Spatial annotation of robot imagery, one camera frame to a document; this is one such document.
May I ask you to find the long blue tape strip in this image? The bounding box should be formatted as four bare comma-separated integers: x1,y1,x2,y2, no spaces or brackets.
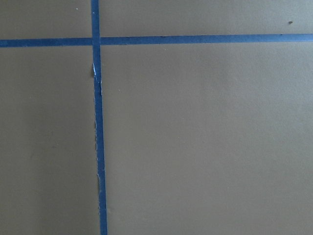
0,34,313,48

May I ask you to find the right crossing blue tape strip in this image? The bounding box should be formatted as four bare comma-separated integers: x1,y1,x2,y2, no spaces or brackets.
91,0,108,235

